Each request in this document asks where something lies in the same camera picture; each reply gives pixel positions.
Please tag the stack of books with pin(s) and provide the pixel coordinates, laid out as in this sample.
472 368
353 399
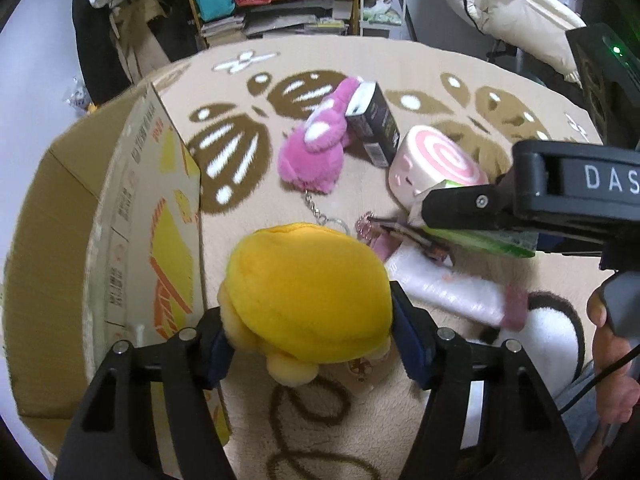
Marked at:
281 18

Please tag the black tissue pack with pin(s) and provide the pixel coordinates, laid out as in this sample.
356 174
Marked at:
372 122

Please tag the pink swirl roll plush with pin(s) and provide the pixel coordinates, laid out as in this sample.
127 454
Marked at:
425 158

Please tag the white trolley cart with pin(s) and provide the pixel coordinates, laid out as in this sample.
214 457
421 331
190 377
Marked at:
389 19

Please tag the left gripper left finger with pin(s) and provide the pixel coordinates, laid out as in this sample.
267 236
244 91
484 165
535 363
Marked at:
112 434

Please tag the cream duvet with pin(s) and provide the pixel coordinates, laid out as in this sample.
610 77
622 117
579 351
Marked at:
538 27

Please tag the open cardboard box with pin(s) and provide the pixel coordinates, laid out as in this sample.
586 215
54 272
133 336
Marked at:
107 247

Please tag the person right hand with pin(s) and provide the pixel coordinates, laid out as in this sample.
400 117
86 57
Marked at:
617 394

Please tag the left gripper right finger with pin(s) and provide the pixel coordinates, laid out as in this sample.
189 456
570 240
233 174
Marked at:
488 414

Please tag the green tissue pack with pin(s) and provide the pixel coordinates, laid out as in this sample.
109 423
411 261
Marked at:
505 243

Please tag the plastic bag with toys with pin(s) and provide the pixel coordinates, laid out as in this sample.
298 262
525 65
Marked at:
77 96

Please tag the pink bunny plush keychain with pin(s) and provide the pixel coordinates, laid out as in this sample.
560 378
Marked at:
312 156

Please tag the black hanging coat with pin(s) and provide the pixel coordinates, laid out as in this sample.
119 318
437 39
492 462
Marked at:
98 58

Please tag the pink towel roll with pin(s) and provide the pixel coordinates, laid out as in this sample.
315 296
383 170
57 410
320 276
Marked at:
469 296

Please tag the yellow plush toy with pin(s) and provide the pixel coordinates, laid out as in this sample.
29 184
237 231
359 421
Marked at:
304 296

